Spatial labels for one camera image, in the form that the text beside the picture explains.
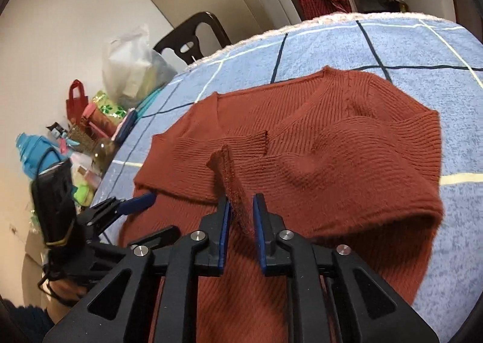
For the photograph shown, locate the white plastic bag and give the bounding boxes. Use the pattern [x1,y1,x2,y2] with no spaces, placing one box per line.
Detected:
[102,24,178,110]

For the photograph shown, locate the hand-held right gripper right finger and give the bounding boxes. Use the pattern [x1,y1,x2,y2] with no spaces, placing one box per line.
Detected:
[252,193,440,343]

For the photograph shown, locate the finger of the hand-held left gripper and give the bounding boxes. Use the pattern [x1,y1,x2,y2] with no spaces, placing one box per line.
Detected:
[77,193,157,238]
[128,225,181,252]

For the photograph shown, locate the red tote bag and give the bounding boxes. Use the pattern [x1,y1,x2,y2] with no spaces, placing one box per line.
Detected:
[66,79,89,125]

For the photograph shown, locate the pink case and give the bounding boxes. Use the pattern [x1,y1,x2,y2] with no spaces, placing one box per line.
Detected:
[81,103,117,138]

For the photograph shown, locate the dark wooden chair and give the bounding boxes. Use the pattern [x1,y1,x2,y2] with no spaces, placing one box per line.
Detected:
[153,11,232,64]

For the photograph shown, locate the glass jar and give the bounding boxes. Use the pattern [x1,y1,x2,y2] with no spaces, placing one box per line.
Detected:
[92,139,117,174]

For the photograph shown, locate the green toy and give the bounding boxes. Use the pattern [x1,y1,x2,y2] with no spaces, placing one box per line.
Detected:
[73,182,95,205]

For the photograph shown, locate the green floral box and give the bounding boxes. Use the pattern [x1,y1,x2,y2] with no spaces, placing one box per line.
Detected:
[91,91,127,119]

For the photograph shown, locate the person's left forearm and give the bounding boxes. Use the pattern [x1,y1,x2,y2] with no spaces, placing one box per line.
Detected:
[8,277,89,343]

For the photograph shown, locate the rust knitted sweater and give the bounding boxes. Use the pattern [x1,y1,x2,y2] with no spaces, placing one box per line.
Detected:
[119,67,443,343]

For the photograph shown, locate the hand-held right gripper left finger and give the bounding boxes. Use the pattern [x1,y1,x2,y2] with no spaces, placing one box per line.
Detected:
[43,197,232,343]

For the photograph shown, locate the blue water bottle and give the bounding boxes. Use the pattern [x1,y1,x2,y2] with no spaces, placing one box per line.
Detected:
[15,133,61,179]

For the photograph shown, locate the blue checked blanket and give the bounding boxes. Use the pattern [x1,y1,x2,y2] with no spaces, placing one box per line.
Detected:
[91,11,483,341]

